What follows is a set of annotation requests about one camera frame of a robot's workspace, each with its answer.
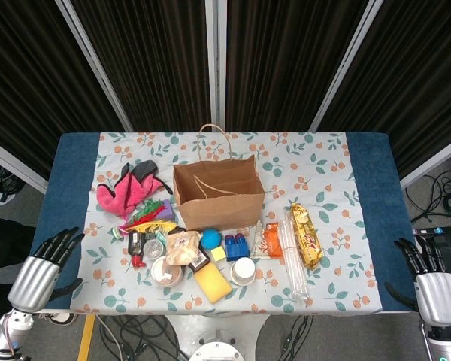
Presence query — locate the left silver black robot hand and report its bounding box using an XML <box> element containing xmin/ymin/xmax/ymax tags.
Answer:
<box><xmin>6</xmin><ymin>226</ymin><xmax>86</xmax><ymax>313</ymax></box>

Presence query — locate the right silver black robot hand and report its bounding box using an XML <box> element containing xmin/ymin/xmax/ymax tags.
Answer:
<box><xmin>383</xmin><ymin>235</ymin><xmax>451</xmax><ymax>326</ymax></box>

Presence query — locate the round tub brown powder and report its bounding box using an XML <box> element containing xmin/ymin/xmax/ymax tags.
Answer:
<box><xmin>150</xmin><ymin>256</ymin><xmax>184</xmax><ymax>289</ymax></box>

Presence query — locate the gold biscuit packet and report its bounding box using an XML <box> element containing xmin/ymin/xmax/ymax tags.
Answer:
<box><xmin>288</xmin><ymin>202</ymin><xmax>324</xmax><ymax>270</ymax></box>

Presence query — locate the pack of clear straws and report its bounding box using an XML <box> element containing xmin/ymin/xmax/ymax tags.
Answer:
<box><xmin>283</xmin><ymin>210</ymin><xmax>311</xmax><ymax>302</ymax></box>

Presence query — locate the clear bag of snacks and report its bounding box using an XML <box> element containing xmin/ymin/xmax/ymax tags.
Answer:
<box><xmin>165</xmin><ymin>229</ymin><xmax>204</xmax><ymax>267</ymax></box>

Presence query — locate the orange snack packet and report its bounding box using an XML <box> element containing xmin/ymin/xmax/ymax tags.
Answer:
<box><xmin>263</xmin><ymin>221</ymin><xmax>283</xmax><ymax>259</ymax></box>

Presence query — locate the white snack sachet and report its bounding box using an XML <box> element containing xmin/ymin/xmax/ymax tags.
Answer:
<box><xmin>249</xmin><ymin>220</ymin><xmax>274</xmax><ymax>260</ymax></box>

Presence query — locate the white paper cup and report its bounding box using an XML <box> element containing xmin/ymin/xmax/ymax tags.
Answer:
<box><xmin>230</xmin><ymin>256</ymin><xmax>256</xmax><ymax>287</ymax></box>

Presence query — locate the blue toy brick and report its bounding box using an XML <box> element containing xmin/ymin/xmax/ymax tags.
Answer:
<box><xmin>224</xmin><ymin>232</ymin><xmax>250</xmax><ymax>262</ymax></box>

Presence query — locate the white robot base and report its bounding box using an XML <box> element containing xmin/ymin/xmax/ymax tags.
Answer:
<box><xmin>189</xmin><ymin>340</ymin><xmax>249</xmax><ymax>361</ymax></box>

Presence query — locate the brown paper bag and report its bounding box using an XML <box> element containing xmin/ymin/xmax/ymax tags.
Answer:
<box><xmin>171</xmin><ymin>123</ymin><xmax>266</xmax><ymax>232</ymax></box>

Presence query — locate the person in black clothes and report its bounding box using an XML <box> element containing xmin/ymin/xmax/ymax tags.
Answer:
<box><xmin>0</xmin><ymin>214</ymin><xmax>37</xmax><ymax>323</ymax></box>

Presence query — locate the white black sneaker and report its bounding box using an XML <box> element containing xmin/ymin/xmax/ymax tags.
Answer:
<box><xmin>44</xmin><ymin>311</ymin><xmax>78</xmax><ymax>327</ymax></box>

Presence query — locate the black power strip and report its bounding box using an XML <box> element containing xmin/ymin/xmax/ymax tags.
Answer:
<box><xmin>411</xmin><ymin>225</ymin><xmax>451</xmax><ymax>238</ymax></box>

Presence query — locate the black bottle red cap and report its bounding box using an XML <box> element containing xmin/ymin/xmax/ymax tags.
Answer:
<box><xmin>126</xmin><ymin>231</ymin><xmax>148</xmax><ymax>268</ymax></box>

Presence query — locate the blue table cover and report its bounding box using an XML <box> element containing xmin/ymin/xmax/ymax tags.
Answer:
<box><xmin>29</xmin><ymin>132</ymin><xmax>433</xmax><ymax>313</ymax></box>

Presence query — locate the pink black cleaning glove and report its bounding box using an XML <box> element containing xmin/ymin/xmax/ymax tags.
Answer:
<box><xmin>95</xmin><ymin>159</ymin><xmax>174</xmax><ymax>218</ymax></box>

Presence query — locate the clear jar of paper clips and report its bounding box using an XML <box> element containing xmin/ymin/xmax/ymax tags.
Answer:
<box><xmin>142</xmin><ymin>239</ymin><xmax>168</xmax><ymax>261</ymax></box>

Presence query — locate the yellow feather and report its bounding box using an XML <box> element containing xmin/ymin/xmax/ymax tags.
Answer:
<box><xmin>124</xmin><ymin>220</ymin><xmax>178</xmax><ymax>233</ymax></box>

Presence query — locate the green feather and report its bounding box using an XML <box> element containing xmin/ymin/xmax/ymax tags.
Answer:
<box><xmin>133</xmin><ymin>199</ymin><xmax>166</xmax><ymax>219</ymax></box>

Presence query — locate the purple foam block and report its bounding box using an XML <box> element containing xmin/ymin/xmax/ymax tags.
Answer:
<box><xmin>158</xmin><ymin>199</ymin><xmax>177</xmax><ymax>223</ymax></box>

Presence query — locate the floral tablecloth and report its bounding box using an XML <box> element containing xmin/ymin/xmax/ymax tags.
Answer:
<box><xmin>69</xmin><ymin>131</ymin><xmax>383</xmax><ymax>315</ymax></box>

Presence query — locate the yellow sponge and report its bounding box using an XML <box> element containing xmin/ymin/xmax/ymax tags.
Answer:
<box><xmin>193</xmin><ymin>262</ymin><xmax>233</xmax><ymax>304</ymax></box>

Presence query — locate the blue ball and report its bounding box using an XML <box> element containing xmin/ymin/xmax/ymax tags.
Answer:
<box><xmin>200</xmin><ymin>228</ymin><xmax>222</xmax><ymax>251</ymax></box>

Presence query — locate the black floor cable bundle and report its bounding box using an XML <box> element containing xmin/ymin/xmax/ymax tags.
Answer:
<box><xmin>95</xmin><ymin>314</ymin><xmax>324</xmax><ymax>361</ymax></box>
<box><xmin>0</xmin><ymin>157</ymin><xmax>23</xmax><ymax>204</ymax></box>
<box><xmin>405</xmin><ymin>150</ymin><xmax>451</xmax><ymax>226</ymax></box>

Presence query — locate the black screen panel white frame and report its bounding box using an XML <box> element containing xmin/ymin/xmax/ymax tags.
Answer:
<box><xmin>69</xmin><ymin>0</ymin><xmax>226</xmax><ymax>132</ymax></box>
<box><xmin>0</xmin><ymin>0</ymin><xmax>135</xmax><ymax>193</ymax></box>
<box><xmin>217</xmin><ymin>0</ymin><xmax>379</xmax><ymax>132</ymax></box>
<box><xmin>310</xmin><ymin>0</ymin><xmax>451</xmax><ymax>189</ymax></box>

